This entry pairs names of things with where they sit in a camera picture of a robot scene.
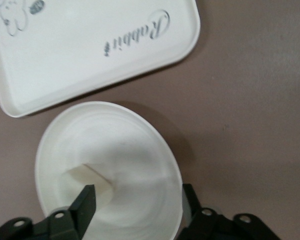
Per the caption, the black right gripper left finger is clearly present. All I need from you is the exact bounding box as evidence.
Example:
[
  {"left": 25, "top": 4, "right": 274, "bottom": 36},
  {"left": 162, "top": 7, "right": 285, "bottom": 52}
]
[{"left": 47, "top": 184, "right": 98, "bottom": 240}]

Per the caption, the cream rabbit print tray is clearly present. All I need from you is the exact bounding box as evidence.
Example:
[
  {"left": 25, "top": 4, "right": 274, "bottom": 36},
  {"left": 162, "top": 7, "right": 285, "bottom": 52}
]
[{"left": 0, "top": 0, "right": 201, "bottom": 119}]

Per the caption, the white round plate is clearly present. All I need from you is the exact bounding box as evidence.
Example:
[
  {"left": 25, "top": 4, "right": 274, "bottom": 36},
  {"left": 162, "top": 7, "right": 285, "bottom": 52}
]
[{"left": 34, "top": 100, "right": 186, "bottom": 240}]

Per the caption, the white steamed bun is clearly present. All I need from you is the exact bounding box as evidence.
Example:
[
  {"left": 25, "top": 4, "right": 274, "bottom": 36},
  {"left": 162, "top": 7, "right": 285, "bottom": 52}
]
[{"left": 64, "top": 163, "right": 116, "bottom": 204}]

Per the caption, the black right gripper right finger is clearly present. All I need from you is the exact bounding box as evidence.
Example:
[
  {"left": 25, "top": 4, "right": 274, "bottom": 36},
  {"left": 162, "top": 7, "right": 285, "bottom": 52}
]
[{"left": 181, "top": 183, "right": 232, "bottom": 240}]

